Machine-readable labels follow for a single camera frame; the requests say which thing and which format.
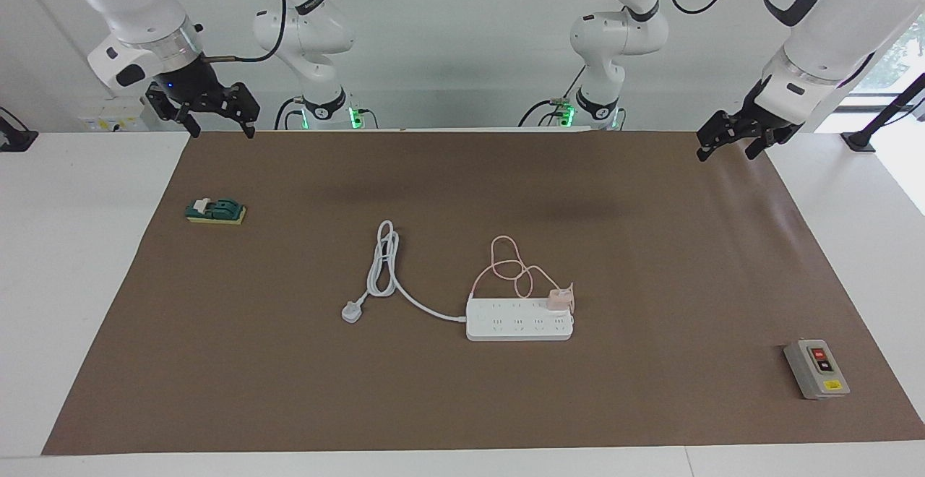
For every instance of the black clamp mount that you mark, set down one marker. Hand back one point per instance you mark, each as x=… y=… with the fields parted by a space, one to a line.
x=14 y=141

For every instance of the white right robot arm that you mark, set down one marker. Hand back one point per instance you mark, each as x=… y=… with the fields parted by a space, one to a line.
x=144 y=0

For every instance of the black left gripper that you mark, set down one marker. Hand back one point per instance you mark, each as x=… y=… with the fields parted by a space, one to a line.
x=769 y=115

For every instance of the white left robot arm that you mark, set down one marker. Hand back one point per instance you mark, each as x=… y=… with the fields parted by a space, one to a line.
x=824 y=36

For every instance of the bright window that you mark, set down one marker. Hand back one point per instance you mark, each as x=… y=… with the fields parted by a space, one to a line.
x=896 y=58

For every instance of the brown table mat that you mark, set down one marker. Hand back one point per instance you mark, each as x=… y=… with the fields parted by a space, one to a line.
x=289 y=390

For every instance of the pink charger adapter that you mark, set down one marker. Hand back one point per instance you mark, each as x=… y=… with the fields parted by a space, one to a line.
x=558 y=300

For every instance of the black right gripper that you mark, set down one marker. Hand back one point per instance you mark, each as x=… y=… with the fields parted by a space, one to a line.
x=191 y=83

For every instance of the white power strip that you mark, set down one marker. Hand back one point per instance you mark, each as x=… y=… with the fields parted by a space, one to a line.
x=506 y=329

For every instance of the white wall socket box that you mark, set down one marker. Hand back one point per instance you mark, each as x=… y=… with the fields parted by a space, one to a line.
x=108 y=119

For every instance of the black stand with pole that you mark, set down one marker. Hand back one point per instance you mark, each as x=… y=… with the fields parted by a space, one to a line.
x=860 y=141

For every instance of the grey push-button switch box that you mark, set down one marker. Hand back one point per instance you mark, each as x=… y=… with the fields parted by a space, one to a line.
x=809 y=376

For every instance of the green knife switch yellow base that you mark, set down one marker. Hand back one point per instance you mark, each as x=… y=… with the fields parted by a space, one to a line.
x=224 y=209

